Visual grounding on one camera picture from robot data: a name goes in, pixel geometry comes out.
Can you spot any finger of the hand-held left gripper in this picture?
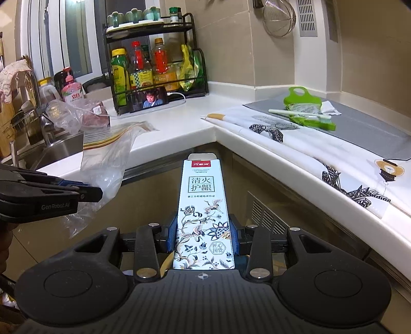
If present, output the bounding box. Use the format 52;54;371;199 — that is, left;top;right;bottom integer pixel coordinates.
10;171;91;189
48;185;104;203

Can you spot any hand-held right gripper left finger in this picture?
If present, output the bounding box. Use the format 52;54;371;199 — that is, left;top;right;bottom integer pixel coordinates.
75;216;178;281

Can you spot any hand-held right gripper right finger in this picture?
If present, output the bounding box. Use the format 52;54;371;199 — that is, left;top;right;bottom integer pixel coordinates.
229;215;328;281

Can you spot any clear zip bag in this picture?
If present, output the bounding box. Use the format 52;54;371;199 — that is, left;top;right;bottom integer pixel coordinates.
72;120;159;238

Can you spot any white floral carton box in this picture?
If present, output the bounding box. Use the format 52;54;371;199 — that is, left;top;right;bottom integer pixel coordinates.
172;152;236;271

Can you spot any white tissue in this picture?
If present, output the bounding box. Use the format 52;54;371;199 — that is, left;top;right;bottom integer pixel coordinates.
318;100;342;117

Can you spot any steel sink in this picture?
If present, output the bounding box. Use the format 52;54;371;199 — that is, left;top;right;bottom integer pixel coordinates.
32;130;86;171

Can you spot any metal cabinet vent grille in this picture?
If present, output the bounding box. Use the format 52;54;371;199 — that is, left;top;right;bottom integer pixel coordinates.
247;191;289;238

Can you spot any beige kitchen cabinet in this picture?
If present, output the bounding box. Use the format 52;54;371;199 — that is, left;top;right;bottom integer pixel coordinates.
13;141;411;322

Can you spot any steel faucet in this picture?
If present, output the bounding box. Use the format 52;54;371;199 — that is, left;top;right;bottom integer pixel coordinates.
39;112;57;146

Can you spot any clear bag of meat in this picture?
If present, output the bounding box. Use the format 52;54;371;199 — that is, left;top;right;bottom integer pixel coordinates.
45;99;111;135

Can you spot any wooden cutting board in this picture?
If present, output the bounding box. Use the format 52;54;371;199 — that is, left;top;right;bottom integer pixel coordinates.
0;96;16;158

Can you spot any pink dish soap bottle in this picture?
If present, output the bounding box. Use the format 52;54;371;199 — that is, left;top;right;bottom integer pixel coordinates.
61;67;85;103

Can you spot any plastic jug yellow cap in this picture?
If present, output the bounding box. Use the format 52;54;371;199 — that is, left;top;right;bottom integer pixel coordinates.
38;77;61;106

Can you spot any dark jar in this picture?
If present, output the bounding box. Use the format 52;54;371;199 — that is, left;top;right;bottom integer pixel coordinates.
53;68;73;97

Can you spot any black pan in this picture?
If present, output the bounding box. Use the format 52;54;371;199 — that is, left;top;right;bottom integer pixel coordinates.
82;75;113;94

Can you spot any white patterned mat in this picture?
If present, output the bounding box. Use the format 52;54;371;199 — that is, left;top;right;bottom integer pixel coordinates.
201;106;392;219

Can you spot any black smartphone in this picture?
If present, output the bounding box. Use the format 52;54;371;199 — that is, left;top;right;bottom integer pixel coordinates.
130;87;169;114

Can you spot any green bottle yellow cap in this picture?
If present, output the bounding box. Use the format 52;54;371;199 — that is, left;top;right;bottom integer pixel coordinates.
111;48;130;106

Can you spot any beige rag cloth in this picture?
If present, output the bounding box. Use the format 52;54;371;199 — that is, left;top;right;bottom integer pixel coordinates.
0;59;33;103

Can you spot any clear bottle red cap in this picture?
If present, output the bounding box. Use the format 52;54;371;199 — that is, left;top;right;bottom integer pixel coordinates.
128;41;153;90

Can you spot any oil bottle red label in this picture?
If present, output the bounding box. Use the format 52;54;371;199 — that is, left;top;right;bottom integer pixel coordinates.
151;38;179;92

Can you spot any window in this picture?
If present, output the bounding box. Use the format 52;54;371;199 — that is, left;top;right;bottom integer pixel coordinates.
16;0;151;84

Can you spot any yellow green snack bag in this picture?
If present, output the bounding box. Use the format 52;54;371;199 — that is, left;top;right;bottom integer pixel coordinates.
178;43;203;91

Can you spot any white tray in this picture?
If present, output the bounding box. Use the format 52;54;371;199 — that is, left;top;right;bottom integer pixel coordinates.
106;20;166;33

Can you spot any grey mat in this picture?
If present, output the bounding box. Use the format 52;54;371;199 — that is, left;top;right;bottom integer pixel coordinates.
242;96;411;161

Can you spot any steel mesh strainer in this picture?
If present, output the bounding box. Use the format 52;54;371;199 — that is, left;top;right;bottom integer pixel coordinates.
263;0;296;38

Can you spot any black wire condiment rack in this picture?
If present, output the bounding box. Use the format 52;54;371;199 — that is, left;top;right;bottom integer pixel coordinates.
103;13;209;116

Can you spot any metal wall vent grille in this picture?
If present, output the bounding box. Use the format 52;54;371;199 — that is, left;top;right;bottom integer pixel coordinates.
295;0;318;36

